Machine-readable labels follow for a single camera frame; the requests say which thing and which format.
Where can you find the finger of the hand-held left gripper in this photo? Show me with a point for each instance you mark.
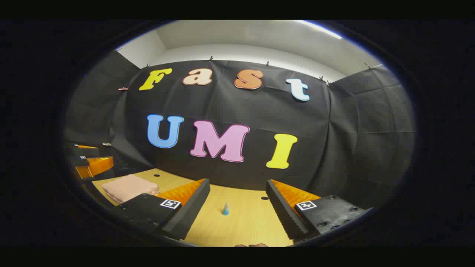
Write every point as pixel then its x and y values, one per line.
pixel 96 166
pixel 87 151

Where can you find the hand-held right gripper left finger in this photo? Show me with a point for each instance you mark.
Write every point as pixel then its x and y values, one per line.
pixel 189 211

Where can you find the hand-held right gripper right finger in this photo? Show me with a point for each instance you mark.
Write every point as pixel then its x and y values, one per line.
pixel 285 215

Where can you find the white tube with teal cap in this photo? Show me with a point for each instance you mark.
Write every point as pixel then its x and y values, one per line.
pixel 225 210

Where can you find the pink suitcase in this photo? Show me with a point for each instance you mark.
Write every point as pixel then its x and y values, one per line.
pixel 126 187

